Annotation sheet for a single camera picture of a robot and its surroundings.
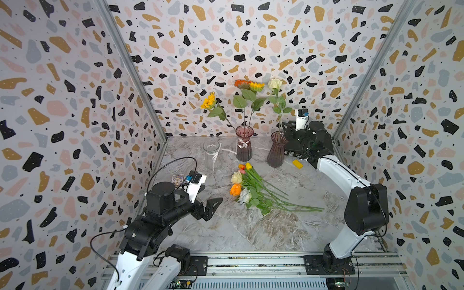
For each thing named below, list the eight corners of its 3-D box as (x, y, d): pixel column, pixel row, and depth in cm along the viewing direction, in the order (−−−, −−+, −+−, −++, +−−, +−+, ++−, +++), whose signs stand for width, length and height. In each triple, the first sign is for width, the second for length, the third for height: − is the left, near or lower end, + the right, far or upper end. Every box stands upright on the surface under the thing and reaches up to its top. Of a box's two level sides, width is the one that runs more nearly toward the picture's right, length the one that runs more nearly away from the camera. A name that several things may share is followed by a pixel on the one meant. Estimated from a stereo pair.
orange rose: (233, 199, 96) (232, 195, 92) (229, 191, 99) (228, 186, 95) (242, 195, 97) (242, 190, 94) (238, 187, 100) (238, 182, 97)
